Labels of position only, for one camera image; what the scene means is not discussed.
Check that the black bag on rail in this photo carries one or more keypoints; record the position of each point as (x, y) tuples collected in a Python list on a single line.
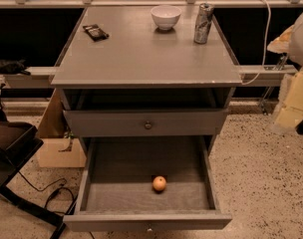
[(11, 67)]

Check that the closed top drawer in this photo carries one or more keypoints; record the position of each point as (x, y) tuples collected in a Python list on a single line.
[(145, 123)]

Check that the black chair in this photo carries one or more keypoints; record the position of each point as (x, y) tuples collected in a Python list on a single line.
[(18, 143)]

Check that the silver drink can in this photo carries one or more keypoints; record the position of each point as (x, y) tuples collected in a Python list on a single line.
[(203, 23)]

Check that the white ceramic bowl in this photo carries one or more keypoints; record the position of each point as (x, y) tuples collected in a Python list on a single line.
[(165, 16)]

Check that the open middle drawer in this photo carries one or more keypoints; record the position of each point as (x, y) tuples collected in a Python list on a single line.
[(116, 191)]

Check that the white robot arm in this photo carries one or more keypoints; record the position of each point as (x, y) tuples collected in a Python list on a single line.
[(295, 52)]

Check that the black snack packet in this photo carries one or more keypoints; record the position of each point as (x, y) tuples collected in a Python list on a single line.
[(95, 32)]

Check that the cardboard box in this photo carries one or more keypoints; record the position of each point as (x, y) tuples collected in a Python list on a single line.
[(60, 148)]

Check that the metal railing frame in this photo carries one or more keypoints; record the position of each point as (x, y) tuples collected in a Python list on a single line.
[(151, 4)]

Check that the orange fruit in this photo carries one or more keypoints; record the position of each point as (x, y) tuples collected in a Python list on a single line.
[(159, 184)]

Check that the grey drawer cabinet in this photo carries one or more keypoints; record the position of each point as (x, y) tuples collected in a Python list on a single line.
[(148, 99)]

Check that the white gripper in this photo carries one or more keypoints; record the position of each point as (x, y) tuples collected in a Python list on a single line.
[(302, 40)]

